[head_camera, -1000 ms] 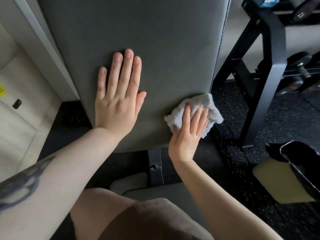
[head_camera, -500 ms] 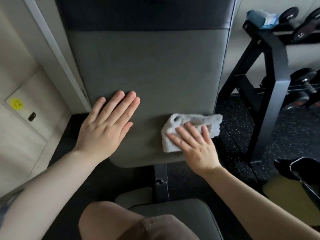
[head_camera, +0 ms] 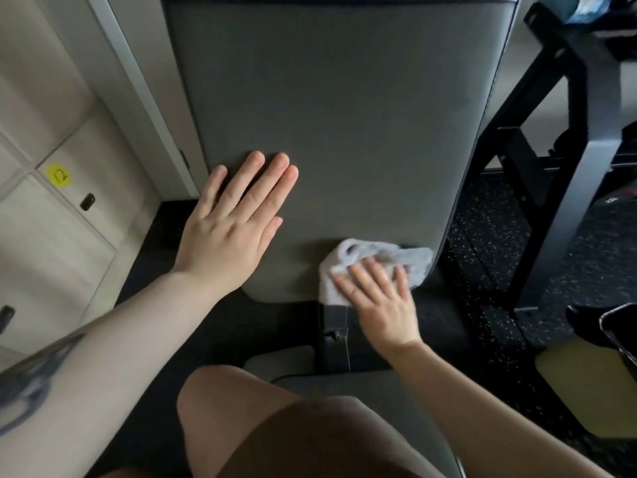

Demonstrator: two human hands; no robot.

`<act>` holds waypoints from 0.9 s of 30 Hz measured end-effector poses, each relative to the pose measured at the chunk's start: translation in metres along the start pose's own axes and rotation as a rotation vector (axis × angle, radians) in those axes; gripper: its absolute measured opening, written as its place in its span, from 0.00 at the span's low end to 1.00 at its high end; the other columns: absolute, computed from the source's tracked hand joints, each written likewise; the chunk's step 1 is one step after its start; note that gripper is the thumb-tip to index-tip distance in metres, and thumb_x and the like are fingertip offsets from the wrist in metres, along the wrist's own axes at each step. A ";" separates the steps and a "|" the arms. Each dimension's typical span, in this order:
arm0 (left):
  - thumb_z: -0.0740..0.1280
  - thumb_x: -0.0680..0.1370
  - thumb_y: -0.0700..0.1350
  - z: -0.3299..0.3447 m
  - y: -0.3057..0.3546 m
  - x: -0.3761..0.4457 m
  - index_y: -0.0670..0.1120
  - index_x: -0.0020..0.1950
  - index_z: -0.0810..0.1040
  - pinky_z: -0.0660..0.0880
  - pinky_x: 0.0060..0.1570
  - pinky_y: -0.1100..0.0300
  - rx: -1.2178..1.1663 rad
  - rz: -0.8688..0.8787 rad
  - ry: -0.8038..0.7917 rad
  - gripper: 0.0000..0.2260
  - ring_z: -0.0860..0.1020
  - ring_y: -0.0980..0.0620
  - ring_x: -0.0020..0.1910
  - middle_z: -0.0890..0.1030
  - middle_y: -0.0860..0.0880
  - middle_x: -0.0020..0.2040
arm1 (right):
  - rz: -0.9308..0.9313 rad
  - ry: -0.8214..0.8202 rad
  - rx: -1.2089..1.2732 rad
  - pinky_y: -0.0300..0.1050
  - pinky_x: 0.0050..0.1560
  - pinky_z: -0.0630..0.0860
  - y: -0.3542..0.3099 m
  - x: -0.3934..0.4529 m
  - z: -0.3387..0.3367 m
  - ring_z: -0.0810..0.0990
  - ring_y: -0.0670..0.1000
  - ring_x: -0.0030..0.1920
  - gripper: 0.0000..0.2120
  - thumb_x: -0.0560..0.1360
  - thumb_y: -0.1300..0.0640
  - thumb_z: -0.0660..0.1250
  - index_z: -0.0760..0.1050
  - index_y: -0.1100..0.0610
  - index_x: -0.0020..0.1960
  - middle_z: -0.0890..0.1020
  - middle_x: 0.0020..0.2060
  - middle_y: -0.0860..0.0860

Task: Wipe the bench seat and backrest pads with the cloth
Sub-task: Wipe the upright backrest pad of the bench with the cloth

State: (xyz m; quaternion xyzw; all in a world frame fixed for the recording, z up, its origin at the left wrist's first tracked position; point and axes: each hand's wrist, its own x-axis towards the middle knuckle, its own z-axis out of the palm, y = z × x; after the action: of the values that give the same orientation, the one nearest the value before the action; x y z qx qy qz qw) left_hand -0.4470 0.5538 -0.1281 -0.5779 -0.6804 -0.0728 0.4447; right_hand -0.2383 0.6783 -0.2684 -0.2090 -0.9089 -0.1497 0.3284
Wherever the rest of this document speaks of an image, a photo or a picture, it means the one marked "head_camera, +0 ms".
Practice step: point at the light grey seat base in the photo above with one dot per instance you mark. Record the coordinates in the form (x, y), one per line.
(278, 363)

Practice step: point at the grey microfibre cloth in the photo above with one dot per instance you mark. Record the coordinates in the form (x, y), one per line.
(378, 251)

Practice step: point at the person's right leg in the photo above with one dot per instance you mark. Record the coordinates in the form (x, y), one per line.
(219, 408)

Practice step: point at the person's left hand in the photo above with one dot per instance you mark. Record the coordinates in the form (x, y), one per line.
(229, 238)

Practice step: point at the person's right forearm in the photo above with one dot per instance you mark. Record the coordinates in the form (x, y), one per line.
(473, 423)

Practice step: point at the blue wet wipes pack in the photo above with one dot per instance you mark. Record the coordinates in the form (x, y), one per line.
(572, 7)

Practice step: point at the grey seat cushion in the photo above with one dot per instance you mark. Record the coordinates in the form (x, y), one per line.
(378, 388)

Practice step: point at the person's right hand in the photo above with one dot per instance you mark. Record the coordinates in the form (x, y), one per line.
(388, 318)

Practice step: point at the beige locker cabinet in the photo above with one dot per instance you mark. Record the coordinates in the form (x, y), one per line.
(50, 243)

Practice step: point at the person's left forearm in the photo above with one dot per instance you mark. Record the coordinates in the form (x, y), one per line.
(99, 353)

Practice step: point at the yellow trash bin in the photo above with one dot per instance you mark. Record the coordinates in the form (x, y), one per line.
(587, 393)

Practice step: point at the black dumbbell rack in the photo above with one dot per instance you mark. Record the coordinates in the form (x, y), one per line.
(592, 119)

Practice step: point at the white door frame strip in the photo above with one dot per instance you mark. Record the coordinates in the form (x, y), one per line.
(129, 69)

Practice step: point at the grey backrest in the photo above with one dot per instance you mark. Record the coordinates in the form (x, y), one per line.
(348, 119)

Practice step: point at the person's brown shorts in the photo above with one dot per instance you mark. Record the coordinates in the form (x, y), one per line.
(323, 443)

